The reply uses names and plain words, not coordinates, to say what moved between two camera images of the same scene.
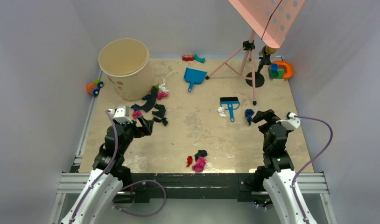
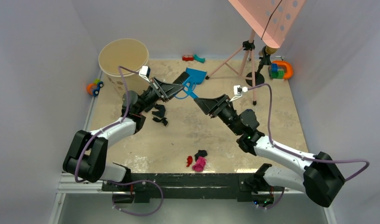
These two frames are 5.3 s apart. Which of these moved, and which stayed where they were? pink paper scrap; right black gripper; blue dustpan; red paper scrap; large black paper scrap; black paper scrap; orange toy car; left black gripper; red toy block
Moved: right black gripper; blue dustpan; left black gripper
Stayed: black paper scrap; red paper scrap; large black paper scrap; red toy block; orange toy car; pink paper scrap
